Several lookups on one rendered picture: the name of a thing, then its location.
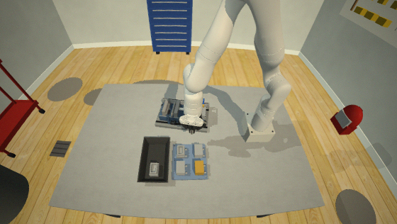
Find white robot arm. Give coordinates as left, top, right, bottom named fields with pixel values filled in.
left=179, top=0, right=291, bottom=132

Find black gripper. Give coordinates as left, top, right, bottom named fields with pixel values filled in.
left=178, top=114, right=206, bottom=134

